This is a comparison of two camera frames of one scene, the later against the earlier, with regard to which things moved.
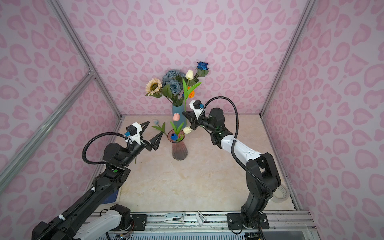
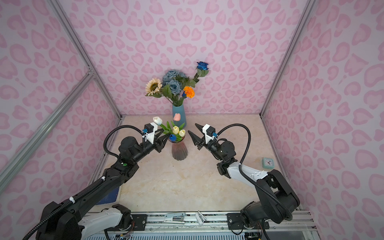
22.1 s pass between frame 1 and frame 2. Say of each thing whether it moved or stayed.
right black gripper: moved
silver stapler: stayed
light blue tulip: moved
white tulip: moved
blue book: stayed
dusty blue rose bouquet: stayed
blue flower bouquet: stayed
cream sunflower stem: stayed
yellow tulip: moved
